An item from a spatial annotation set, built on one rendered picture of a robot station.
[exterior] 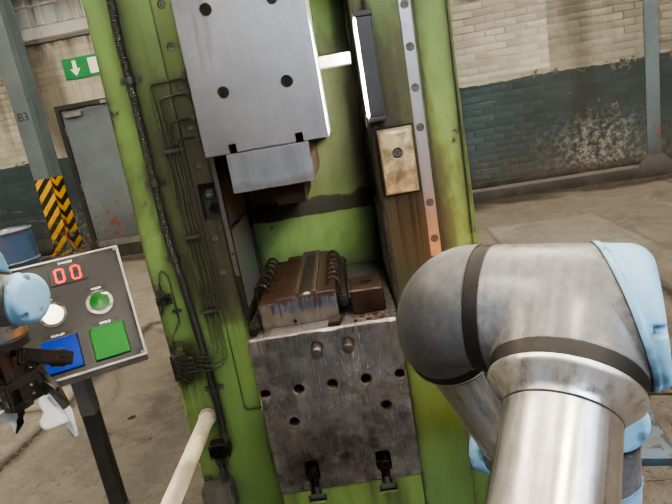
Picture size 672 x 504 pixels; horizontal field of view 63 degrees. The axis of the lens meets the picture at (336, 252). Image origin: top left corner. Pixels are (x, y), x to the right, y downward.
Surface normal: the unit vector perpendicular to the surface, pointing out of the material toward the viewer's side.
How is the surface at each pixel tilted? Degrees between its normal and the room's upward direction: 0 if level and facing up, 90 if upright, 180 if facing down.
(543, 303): 35
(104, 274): 60
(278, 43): 90
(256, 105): 90
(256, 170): 90
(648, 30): 90
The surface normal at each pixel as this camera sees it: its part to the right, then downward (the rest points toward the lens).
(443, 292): -0.59, -0.30
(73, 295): 0.28, -0.35
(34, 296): 0.97, -0.11
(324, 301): 0.00, 0.25
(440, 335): -0.65, 0.39
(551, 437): -0.34, -0.62
